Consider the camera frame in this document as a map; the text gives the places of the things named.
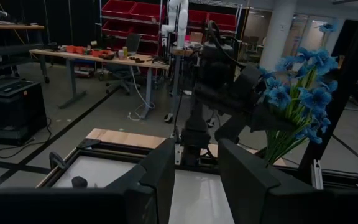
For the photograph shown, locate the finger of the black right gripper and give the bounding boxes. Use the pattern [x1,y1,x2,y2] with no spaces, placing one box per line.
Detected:
[249,104,295,133]
[215,114,250,144]

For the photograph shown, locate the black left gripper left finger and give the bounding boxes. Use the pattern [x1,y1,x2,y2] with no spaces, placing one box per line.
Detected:
[104,138,176,224]

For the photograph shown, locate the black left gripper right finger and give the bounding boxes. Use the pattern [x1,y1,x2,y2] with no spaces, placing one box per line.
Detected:
[218,138,318,224]

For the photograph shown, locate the blue artificial flower bunch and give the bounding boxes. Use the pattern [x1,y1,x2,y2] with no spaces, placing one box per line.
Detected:
[257,22,341,166]

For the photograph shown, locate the small cardboard box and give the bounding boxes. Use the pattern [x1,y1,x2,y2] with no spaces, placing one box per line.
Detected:
[190,31,204,44]

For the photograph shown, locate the small black round knob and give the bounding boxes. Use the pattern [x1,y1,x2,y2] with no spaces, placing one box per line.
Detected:
[71,176,88,189]

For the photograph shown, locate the white round column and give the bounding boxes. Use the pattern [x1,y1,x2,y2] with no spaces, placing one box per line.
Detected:
[259,0,298,72]

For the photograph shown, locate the wooden top desk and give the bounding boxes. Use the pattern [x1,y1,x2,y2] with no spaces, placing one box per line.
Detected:
[29,48,170,121]

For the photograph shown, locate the grey office chair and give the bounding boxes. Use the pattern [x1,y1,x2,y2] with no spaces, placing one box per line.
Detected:
[99,32,142,96]

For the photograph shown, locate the red bin shelving rack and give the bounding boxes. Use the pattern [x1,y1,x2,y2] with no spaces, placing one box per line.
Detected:
[99,0,247,57]

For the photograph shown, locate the orange parts pile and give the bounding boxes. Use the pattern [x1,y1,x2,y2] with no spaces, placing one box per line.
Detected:
[90,49,115,60]

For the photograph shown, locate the orange blocks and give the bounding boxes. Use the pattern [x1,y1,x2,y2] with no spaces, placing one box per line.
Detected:
[66,45,85,54]

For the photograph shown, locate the black equipment case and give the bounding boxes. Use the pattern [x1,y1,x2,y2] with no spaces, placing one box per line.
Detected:
[0,77,48,146]

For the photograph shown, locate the long wooden table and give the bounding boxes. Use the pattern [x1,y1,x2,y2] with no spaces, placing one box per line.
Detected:
[0,23,51,83]

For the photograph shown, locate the small wooden pedestal table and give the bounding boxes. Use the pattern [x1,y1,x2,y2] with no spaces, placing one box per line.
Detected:
[163,46,195,124]

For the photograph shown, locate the white floor cable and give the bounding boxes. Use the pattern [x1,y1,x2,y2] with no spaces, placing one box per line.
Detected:
[126,65,155,122]

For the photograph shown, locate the black aluminium rig frame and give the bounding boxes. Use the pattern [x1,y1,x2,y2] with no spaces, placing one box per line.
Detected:
[35,0,358,191]

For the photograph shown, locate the black clamp handle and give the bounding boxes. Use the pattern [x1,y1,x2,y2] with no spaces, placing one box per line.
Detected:
[48,151,70,170]

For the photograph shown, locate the black floor cable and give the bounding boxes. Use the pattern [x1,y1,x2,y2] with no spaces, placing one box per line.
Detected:
[0,117,53,160]

